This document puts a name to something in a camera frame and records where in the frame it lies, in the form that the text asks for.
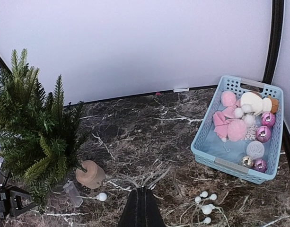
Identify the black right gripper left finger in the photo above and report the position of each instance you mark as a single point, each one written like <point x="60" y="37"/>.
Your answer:
<point x="131" y="216"/>

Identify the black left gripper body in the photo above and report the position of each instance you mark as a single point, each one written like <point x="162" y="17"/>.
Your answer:
<point x="4" y="204"/>

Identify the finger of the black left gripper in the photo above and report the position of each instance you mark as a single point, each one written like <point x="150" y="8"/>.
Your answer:
<point x="16" y="206"/>

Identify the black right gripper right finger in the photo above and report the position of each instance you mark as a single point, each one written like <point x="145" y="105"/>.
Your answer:
<point x="150" y="214"/>

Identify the small green christmas tree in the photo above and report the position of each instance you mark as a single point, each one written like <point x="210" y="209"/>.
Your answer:
<point x="39" y="134"/>

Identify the pink felt ornament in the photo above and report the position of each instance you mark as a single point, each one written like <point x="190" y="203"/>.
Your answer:
<point x="222" y="119"/>

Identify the pink glitter bauble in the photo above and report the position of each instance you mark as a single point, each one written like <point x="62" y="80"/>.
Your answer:
<point x="263" y="134"/>
<point x="268" y="119"/>
<point x="260" y="165"/>

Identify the light blue plastic basket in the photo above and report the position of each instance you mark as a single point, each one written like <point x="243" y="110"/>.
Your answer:
<point x="211" y="151"/>

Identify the pink fluffy pompom ornament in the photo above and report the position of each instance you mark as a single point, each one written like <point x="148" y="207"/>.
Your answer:
<point x="228" y="98"/>
<point x="237" y="130"/>

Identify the white knitted ball ornament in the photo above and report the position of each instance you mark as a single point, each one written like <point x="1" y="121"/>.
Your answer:
<point x="255" y="150"/>

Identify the white tape piece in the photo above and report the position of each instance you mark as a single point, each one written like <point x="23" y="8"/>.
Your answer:
<point x="177" y="90"/>

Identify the white felt ornament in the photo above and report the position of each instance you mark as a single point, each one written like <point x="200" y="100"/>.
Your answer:
<point x="259" y="105"/>

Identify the brown felt ornament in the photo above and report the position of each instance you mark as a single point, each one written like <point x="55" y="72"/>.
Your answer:
<point x="275" y="104"/>

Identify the black corner frame post left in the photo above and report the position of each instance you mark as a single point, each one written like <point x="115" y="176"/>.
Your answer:
<point x="0" y="59"/>

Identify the black corner frame post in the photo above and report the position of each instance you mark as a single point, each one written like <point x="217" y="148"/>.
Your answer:
<point x="277" y="20"/>
<point x="0" y="59"/>

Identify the black corner frame post right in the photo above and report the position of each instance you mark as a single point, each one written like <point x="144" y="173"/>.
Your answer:
<point x="277" y="20"/>

